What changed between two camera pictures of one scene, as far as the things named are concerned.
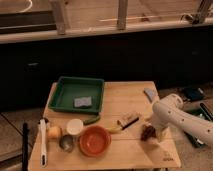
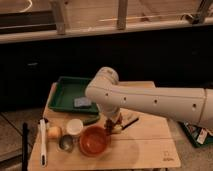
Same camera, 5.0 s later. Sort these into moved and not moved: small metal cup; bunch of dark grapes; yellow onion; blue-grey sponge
Moved: bunch of dark grapes
Not moved: small metal cup; blue-grey sponge; yellow onion
